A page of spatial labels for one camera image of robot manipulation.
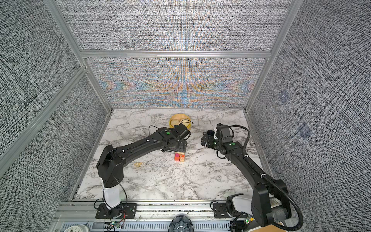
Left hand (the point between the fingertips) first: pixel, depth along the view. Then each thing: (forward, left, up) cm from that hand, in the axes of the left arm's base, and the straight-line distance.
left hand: (179, 148), depth 86 cm
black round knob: (-36, +1, -9) cm, 37 cm away
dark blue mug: (+14, -22, -5) cm, 27 cm away
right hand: (+3, -17, +3) cm, 18 cm away
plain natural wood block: (-2, -1, -8) cm, 8 cm away
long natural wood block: (-1, -2, -4) cm, 5 cm away
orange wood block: (-2, +2, -8) cm, 8 cm away
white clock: (-36, +47, -6) cm, 60 cm away
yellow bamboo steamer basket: (+29, 0, -6) cm, 30 cm away
